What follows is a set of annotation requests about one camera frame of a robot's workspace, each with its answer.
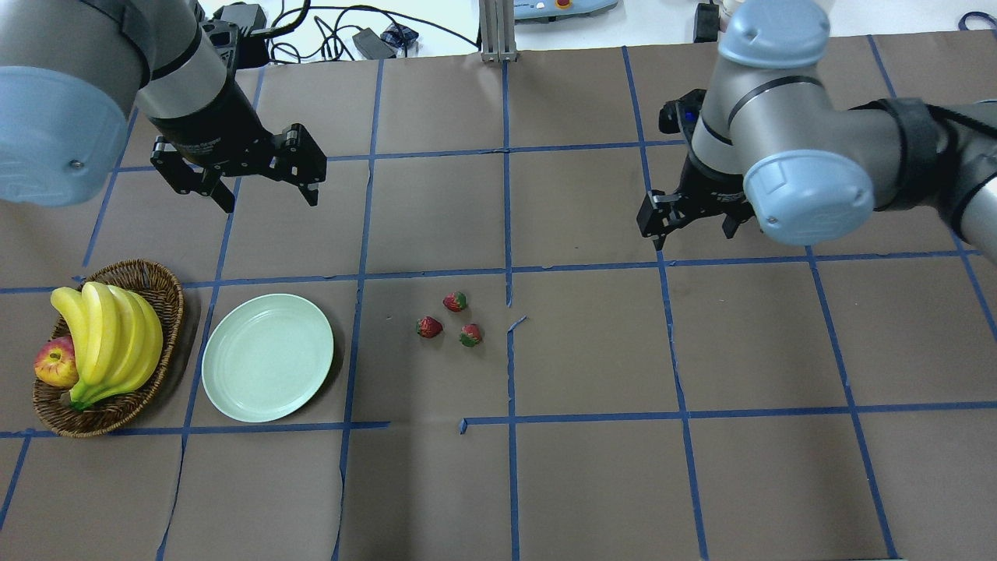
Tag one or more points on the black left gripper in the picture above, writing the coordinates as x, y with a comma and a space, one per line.
212, 117

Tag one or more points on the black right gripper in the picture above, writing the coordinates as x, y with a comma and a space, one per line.
710, 189

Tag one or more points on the red strawberry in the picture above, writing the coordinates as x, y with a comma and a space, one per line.
455, 301
470, 335
428, 327

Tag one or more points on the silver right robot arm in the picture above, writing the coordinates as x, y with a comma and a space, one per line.
765, 142

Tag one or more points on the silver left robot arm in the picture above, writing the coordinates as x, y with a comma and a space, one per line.
73, 71

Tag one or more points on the light green plate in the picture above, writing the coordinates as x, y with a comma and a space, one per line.
267, 358

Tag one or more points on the black power adapter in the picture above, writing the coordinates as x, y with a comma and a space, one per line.
371, 46

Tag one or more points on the yellow banana bunch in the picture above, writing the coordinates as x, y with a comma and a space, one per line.
117, 336

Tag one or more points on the red apple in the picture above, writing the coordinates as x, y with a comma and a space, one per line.
56, 363

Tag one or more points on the brown wicker basket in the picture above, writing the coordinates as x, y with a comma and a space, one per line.
161, 288

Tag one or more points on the aluminium frame post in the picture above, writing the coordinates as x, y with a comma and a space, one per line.
496, 27

